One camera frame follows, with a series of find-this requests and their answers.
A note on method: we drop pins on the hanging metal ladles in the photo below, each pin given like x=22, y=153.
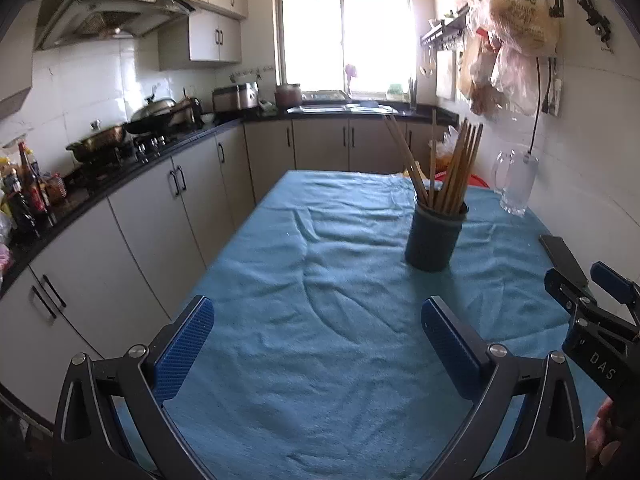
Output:
x=427, y=62

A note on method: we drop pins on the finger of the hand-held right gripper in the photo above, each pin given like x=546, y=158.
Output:
x=570, y=292
x=617, y=282

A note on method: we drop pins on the green item on windowsill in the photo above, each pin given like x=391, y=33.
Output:
x=396, y=92

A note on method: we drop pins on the beige upper wall cabinets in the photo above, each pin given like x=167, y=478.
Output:
x=210, y=10

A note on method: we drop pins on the gas stove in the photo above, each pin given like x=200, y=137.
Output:
x=130, y=152

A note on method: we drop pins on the beige base cabinets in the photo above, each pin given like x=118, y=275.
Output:
x=150, y=230

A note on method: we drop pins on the silver rice cooker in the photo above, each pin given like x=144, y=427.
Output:
x=235, y=97

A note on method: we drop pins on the range hood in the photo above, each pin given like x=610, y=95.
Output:
x=115, y=15

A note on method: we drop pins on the person's right hand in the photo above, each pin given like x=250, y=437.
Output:
x=602, y=430

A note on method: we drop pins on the bunch of wooden chopsticks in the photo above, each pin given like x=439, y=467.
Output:
x=457, y=170

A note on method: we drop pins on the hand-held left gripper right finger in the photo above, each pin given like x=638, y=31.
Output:
x=447, y=355

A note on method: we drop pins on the steel kitchen sink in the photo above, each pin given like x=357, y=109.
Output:
x=350, y=107

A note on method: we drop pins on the black wok with lid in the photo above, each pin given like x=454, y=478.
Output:
x=155, y=115

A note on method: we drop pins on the electric kettle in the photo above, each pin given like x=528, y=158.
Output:
x=194, y=109

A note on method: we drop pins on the sink faucet with pink cloth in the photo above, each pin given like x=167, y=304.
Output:
x=351, y=80

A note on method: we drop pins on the clear glass mug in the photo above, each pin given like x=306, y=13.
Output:
x=517, y=185

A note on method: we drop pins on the white cutting board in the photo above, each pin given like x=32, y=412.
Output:
x=446, y=75

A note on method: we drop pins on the black wall utensil rack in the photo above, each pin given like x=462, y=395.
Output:
x=445, y=27

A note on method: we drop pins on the red plastic basin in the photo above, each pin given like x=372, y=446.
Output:
x=480, y=182

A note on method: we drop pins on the dark sauce bottle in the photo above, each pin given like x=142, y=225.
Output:
x=20, y=207
x=35, y=185

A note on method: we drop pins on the cluster of hanging plastic bags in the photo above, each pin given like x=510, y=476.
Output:
x=495, y=80

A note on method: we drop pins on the black smartphone in brown case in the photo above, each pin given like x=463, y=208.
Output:
x=562, y=260

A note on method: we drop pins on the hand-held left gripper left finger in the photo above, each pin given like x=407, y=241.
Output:
x=182, y=350

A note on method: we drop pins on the brown clay pot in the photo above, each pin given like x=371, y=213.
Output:
x=288, y=95

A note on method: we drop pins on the golden pot with lid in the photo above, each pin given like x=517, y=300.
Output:
x=97, y=142

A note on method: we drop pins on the blue tablecloth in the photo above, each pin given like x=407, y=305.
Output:
x=325, y=285

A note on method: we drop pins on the plastic bags with yellow contents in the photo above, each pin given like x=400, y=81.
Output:
x=442, y=157

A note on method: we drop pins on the kitchen window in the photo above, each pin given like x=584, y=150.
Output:
x=345, y=30

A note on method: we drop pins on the dark grey chopstick holder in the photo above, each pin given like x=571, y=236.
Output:
x=432, y=240

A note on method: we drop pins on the white printed plastic bag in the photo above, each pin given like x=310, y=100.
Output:
x=525, y=15

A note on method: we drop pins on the black kitchen countertop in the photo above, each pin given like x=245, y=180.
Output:
x=210, y=130

